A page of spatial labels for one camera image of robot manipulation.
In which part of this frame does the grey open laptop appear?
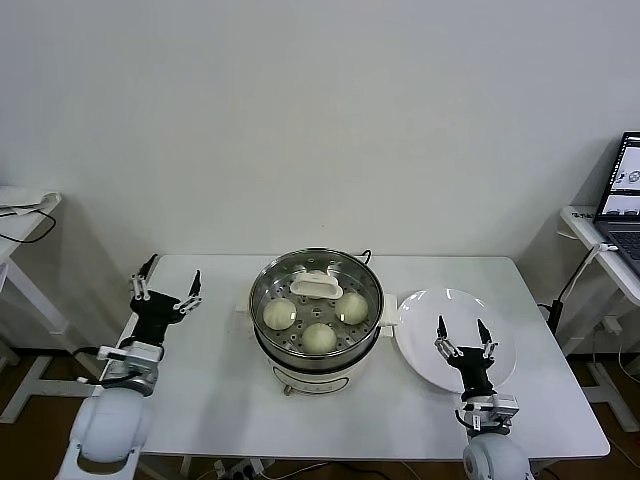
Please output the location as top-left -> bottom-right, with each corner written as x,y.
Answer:
591,131 -> 640,279

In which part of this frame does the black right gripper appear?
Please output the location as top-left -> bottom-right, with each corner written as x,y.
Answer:
433,314 -> 500,400

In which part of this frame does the white side table with laptop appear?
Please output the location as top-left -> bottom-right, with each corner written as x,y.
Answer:
558,204 -> 640,431

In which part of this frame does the white laptop cable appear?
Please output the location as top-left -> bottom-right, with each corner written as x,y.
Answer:
579,242 -> 619,281

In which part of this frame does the thin black cable loop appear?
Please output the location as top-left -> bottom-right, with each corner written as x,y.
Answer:
0,207 -> 57,245

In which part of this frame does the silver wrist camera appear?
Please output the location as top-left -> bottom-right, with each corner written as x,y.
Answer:
97,342 -> 165,366
453,394 -> 520,431

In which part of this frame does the glass lid with white handle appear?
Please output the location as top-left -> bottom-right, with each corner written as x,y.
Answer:
249,248 -> 384,347

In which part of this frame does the white side table with cloth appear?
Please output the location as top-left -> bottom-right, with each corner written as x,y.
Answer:
0,185 -> 106,426

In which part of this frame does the white power strip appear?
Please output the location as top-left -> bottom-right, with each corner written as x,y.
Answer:
214,458 -> 266,480

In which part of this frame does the black power cable with plug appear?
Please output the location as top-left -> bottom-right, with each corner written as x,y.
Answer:
537,269 -> 584,334

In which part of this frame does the perforated steel steamer basket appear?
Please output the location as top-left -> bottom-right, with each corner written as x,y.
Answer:
248,248 -> 385,362

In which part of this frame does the white folded cloth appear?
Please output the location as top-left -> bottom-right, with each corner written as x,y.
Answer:
0,187 -> 63,217

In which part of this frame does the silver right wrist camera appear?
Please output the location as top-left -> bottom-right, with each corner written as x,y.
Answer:
453,394 -> 520,431

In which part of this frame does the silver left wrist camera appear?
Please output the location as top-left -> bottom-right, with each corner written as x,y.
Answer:
97,342 -> 165,366

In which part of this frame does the white round plate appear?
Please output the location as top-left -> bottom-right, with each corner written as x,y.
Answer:
393,286 -> 518,396

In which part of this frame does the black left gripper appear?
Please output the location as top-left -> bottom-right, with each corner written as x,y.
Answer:
129,254 -> 204,347

